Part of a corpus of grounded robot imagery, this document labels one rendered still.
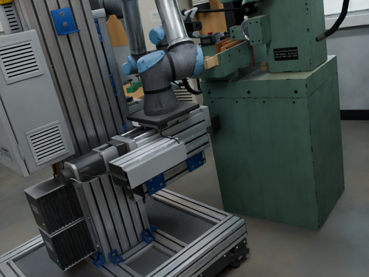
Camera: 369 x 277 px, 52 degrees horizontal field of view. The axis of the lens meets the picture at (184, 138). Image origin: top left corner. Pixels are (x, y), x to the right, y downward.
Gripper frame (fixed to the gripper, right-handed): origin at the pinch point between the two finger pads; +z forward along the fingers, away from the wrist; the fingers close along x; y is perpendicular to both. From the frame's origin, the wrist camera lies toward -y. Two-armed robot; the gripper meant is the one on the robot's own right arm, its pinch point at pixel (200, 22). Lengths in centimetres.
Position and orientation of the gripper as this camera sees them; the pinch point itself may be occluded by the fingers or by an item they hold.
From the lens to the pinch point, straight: 208.4
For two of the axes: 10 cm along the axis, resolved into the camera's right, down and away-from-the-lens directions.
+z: 5.9, -4.0, 7.0
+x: 1.6, 9.1, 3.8
